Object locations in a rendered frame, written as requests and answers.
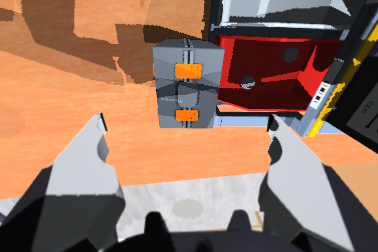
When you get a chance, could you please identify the yellow flat bar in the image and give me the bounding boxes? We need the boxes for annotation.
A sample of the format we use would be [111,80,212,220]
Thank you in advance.
[307,19,378,137]

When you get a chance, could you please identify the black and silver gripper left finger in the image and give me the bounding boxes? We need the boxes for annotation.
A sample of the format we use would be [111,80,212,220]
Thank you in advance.
[0,112,126,252]

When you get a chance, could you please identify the grey steel disc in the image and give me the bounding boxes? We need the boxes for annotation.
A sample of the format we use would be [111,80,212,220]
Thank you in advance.
[281,47,299,63]
[241,75,255,89]

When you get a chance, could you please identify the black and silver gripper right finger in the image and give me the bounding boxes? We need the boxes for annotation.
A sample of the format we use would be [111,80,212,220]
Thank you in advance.
[258,114,378,252]

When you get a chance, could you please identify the dark blue metal shelf rack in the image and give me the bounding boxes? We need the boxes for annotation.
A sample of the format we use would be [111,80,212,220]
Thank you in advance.
[208,0,378,138]

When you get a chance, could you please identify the red bin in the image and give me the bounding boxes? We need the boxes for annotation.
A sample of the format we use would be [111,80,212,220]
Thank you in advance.
[214,35,343,112]

